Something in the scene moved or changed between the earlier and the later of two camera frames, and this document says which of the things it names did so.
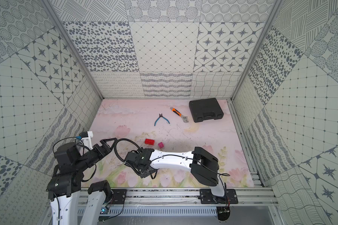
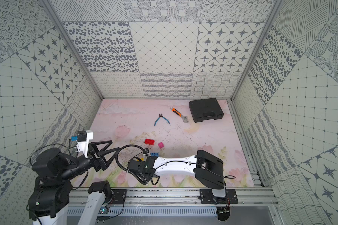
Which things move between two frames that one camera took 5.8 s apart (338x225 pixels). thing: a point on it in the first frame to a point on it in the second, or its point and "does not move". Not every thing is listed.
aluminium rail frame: x=246 y=197 does not move
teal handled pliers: x=161 y=116 does not move
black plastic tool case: x=205 y=109 does not move
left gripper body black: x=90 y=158 to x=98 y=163
